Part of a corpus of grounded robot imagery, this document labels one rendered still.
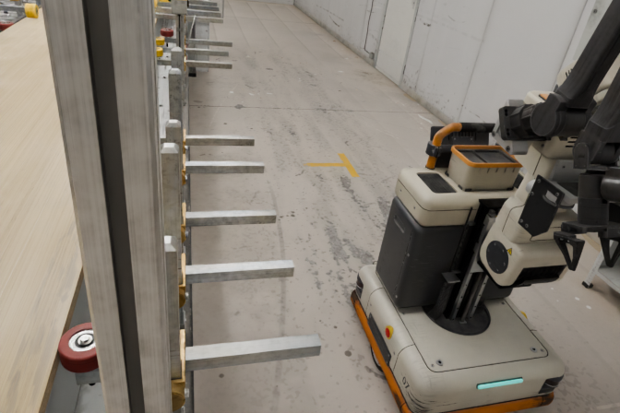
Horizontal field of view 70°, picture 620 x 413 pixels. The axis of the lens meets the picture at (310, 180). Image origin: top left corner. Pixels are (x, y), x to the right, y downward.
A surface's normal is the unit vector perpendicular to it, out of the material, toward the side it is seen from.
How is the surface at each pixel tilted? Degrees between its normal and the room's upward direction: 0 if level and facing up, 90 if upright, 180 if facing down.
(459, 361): 0
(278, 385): 0
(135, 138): 90
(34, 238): 0
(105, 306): 90
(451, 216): 90
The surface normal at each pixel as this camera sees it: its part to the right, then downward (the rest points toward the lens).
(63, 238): 0.12, -0.87
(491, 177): 0.23, 0.53
